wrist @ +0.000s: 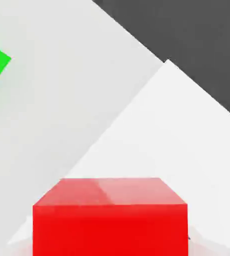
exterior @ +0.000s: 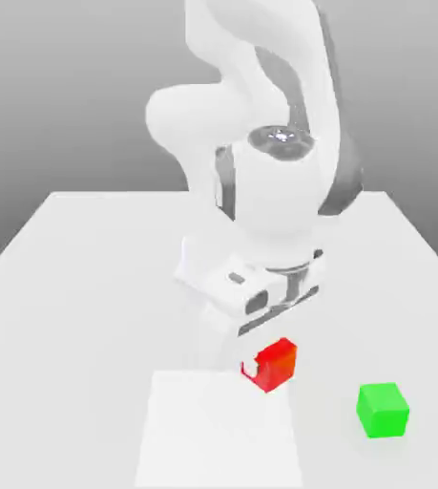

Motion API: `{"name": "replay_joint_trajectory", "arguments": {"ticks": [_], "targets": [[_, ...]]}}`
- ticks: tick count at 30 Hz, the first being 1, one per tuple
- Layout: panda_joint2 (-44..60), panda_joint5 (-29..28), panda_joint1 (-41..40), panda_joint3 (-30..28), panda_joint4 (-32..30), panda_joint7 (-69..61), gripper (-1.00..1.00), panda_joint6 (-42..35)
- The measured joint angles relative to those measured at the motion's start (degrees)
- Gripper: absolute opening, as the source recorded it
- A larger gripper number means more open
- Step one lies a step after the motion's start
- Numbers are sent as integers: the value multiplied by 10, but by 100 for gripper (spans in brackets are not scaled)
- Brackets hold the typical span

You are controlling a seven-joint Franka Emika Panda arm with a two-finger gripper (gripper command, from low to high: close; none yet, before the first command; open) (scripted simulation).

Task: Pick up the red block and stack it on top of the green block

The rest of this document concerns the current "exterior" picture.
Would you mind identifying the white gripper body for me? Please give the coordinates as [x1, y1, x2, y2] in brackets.
[233, 284, 324, 361]

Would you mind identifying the small red cube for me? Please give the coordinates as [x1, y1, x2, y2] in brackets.
[240, 336, 299, 394]

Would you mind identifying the small green cube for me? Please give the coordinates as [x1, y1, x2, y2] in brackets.
[355, 382, 411, 439]

